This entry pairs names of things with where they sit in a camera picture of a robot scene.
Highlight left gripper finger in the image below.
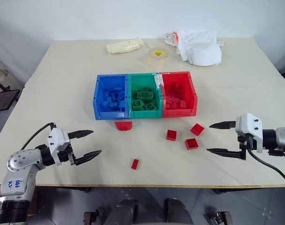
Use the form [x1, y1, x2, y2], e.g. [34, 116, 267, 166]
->
[73, 150, 102, 166]
[67, 129, 94, 140]

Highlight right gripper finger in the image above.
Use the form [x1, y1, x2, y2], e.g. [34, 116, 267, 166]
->
[209, 120, 237, 130]
[206, 148, 247, 161]

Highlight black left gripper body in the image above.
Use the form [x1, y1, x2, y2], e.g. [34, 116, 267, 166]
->
[56, 145, 78, 166]

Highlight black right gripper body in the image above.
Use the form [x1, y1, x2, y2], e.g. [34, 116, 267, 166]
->
[237, 131, 257, 153]

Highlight red square brick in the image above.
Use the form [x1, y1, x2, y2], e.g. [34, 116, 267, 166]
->
[185, 138, 200, 150]
[166, 129, 177, 141]
[190, 123, 206, 136]

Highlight red half-round brick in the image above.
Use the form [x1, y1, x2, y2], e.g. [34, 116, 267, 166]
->
[115, 120, 133, 132]

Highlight blue plastic bin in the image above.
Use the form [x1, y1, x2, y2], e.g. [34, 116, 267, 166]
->
[92, 74, 130, 120]

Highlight small red narrow brick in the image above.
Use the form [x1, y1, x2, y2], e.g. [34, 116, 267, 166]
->
[130, 158, 141, 170]

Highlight red plastic bin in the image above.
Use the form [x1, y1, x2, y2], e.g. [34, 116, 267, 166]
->
[160, 71, 198, 118]

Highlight green square brick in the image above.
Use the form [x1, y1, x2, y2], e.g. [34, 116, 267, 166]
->
[145, 101, 158, 111]
[132, 100, 144, 111]

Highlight dark rounded shape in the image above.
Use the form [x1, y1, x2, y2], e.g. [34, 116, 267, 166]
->
[113, 199, 139, 225]

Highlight green plastic bin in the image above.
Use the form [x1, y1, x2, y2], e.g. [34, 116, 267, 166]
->
[128, 73, 163, 119]

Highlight long green brick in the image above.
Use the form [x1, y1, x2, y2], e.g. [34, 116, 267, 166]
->
[137, 91, 154, 99]

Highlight white plastic bag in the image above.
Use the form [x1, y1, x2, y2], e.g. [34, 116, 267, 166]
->
[164, 28, 222, 67]

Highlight black metal stand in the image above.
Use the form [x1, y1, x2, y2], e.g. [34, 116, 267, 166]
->
[0, 69, 21, 113]

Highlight clear packing tape roll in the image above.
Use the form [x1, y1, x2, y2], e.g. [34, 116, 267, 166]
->
[147, 47, 169, 68]

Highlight cream packet in clear wrap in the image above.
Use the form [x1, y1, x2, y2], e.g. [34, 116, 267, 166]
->
[106, 38, 143, 55]

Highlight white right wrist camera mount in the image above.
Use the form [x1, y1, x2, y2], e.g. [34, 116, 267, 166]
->
[234, 112, 263, 153]

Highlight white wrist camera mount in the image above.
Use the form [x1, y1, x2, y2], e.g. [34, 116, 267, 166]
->
[234, 112, 263, 153]
[47, 127, 70, 166]

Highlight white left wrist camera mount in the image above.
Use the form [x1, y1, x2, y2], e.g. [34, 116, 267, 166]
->
[47, 127, 70, 166]

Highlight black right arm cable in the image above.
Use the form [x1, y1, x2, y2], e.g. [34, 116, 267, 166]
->
[247, 149, 285, 188]

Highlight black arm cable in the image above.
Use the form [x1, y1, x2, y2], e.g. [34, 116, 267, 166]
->
[20, 121, 57, 151]
[247, 149, 285, 188]

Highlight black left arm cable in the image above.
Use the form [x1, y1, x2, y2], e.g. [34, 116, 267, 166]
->
[20, 121, 57, 151]

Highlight brown metal bracket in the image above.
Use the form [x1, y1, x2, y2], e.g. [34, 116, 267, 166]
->
[216, 210, 231, 225]
[84, 210, 96, 225]

